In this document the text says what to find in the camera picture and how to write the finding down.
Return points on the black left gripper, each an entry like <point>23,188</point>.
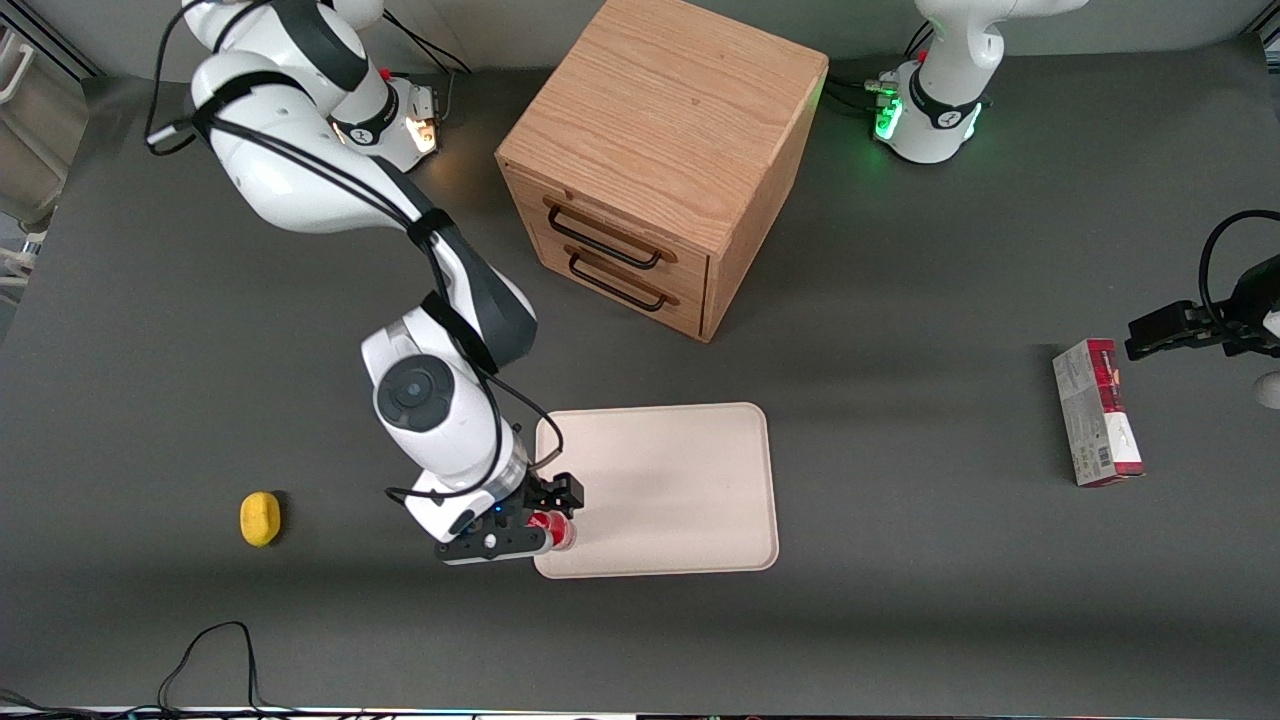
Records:
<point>1232,327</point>

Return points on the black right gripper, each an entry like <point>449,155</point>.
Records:
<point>546,493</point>

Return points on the red coke bottle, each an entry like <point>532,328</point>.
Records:
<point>548,525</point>

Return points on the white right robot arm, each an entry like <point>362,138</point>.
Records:
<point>300,190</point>

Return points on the beige rectangular tray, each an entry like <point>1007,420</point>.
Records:
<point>660,490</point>

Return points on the grey and red carton box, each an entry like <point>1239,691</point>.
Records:
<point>1096,412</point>

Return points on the yellow lemon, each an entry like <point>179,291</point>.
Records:
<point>260,519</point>

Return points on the wooden two-drawer cabinet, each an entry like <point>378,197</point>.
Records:
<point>660,120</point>

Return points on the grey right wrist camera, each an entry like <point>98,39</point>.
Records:
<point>495,545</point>

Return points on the grey metal frame stand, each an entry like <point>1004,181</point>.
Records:
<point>35,130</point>

